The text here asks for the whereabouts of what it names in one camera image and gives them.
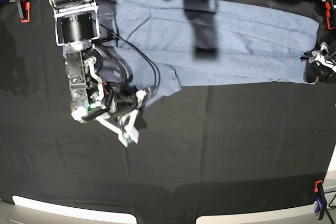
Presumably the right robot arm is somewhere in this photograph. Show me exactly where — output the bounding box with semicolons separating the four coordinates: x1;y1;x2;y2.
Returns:
48;0;158;130

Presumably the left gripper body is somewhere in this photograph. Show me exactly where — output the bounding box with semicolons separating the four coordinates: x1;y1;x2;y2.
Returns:
317;41;335;69

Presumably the orange clamp top left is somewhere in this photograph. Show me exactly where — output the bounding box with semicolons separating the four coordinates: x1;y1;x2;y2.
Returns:
15;0;30;23

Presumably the orange blue clamp bottom right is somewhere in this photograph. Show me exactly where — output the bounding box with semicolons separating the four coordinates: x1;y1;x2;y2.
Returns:
314;180;327;220

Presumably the orange clamp top right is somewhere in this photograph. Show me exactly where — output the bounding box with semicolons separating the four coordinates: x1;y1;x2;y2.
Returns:
325;0;335;30

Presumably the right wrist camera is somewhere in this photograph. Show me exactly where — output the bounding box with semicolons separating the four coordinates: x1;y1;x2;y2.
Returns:
96;116;139;148

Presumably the light blue t-shirt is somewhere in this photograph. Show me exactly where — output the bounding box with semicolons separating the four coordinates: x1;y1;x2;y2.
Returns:
89;0;319;104

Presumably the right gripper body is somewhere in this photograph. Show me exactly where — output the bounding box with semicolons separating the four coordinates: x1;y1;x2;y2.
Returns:
65;46;138;123

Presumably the black table cloth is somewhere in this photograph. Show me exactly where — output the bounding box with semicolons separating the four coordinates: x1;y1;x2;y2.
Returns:
1;0;335;223

